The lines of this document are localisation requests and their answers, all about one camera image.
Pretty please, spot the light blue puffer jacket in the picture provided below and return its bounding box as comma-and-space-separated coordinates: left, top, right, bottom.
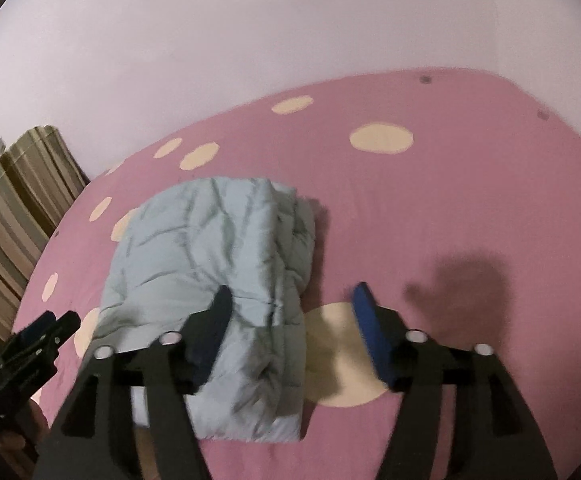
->
91, 177, 315, 443

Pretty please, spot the person's left hand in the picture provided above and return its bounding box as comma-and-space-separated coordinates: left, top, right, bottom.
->
0, 399, 50, 469

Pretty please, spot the striped fabric headboard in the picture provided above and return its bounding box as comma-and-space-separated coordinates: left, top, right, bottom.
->
0, 125, 89, 344

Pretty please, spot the pink polka dot bedsheet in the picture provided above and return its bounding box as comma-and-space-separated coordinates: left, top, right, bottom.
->
16, 70, 581, 478

